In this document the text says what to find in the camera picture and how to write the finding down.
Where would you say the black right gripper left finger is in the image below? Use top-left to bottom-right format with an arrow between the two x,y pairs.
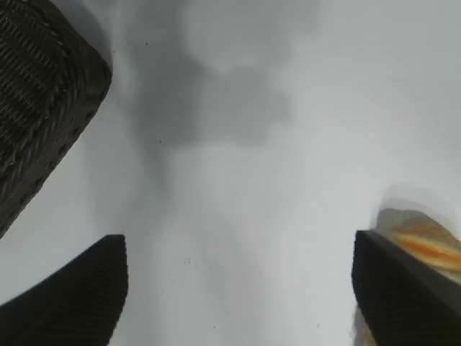
0,234 -> 130,346

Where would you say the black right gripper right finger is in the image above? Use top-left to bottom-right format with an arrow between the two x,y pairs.
352,229 -> 461,346

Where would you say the long striped bread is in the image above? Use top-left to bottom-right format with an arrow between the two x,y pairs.
352,207 -> 461,346

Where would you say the dark brown wicker basket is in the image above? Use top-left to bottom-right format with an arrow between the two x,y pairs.
0,0 -> 113,239

